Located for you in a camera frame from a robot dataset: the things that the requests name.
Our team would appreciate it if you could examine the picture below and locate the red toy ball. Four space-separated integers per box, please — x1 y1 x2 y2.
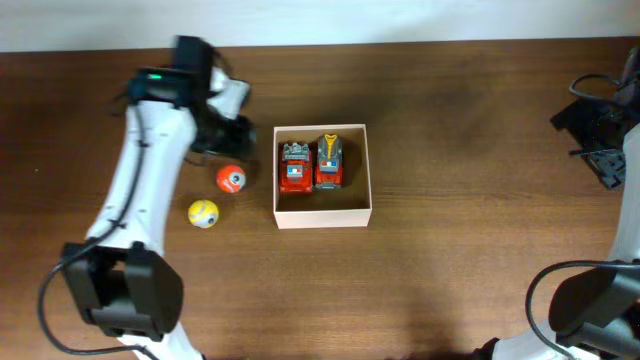
216 165 246 193

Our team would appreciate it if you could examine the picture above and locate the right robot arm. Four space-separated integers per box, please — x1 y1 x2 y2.
471 48 639 360

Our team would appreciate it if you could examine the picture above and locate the yellow toy ball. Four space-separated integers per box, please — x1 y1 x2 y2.
188 200 220 229

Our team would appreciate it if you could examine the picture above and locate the pink open box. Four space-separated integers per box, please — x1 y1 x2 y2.
272 124 373 229

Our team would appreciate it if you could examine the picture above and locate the red fire truck grey ladder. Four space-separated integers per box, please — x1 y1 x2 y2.
279 142 313 194

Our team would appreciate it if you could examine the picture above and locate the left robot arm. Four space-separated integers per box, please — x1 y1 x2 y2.
52 36 255 359

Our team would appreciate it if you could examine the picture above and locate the red fire truck yellow crane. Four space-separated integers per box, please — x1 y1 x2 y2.
315 134 343 190

